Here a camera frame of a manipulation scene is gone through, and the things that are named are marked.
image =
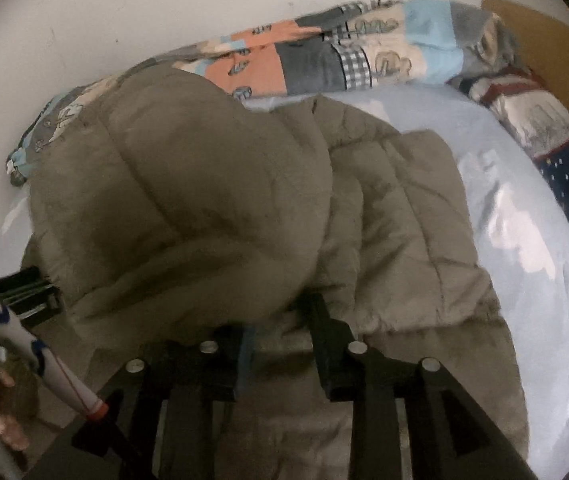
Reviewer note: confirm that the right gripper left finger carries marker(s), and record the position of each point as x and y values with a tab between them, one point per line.
160	419

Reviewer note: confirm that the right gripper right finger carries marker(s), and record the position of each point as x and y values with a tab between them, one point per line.
410	420

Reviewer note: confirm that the olive green quilted hooded jacket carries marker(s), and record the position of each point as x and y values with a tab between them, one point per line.
166	207

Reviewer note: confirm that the person's left hand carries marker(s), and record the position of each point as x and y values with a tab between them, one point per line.
19	404

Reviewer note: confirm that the white rod with red tip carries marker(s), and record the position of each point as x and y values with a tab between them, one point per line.
56	376

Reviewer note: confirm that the light blue cloud bed sheet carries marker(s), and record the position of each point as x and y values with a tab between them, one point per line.
521	235

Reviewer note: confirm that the navy starred striped pillow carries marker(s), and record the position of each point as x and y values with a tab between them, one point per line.
534	117

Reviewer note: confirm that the colourful patchwork rolled quilt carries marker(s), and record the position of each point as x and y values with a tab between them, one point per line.
354	46

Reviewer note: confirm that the wooden headboard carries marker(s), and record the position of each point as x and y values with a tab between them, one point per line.
544	43

